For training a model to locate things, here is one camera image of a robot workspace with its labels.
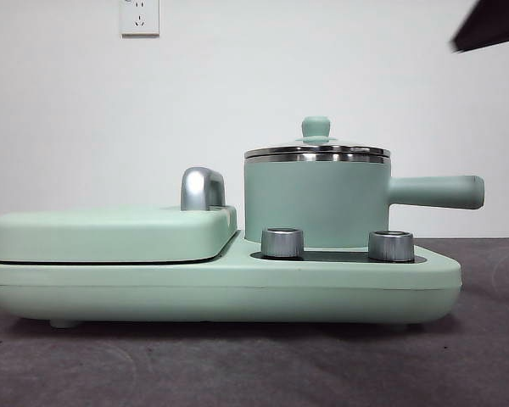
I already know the white wall socket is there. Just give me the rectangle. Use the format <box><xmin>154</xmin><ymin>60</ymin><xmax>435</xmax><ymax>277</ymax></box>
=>
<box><xmin>119</xmin><ymin>0</ymin><xmax>160</xmax><ymax>39</ymax></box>

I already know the mint green breakfast machine base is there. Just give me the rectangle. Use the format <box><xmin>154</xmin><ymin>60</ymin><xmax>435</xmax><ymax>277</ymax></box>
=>
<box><xmin>0</xmin><ymin>237</ymin><xmax>463</xmax><ymax>334</ymax></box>

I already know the silver griddle lid handle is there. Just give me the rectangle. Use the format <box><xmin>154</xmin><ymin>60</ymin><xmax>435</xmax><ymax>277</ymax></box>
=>
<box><xmin>180</xmin><ymin>166</ymin><xmax>227</xmax><ymax>211</ymax></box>

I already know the mint green hinged griddle lid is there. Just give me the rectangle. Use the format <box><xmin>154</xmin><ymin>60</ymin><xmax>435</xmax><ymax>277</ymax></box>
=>
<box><xmin>0</xmin><ymin>203</ymin><xmax>239</xmax><ymax>262</ymax></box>

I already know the glass pot lid green knob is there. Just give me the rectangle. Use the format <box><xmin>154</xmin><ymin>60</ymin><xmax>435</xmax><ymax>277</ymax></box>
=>
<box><xmin>243</xmin><ymin>115</ymin><xmax>390</xmax><ymax>164</ymax></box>

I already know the mint green steamer pot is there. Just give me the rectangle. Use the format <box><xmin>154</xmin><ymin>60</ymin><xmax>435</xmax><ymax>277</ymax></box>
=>
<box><xmin>243</xmin><ymin>153</ymin><xmax>487</xmax><ymax>250</ymax></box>

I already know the silver control knob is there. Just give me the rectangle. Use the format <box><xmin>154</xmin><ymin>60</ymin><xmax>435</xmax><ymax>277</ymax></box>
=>
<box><xmin>367</xmin><ymin>229</ymin><xmax>416</xmax><ymax>262</ymax></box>
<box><xmin>260</xmin><ymin>226</ymin><xmax>305</xmax><ymax>259</ymax></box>

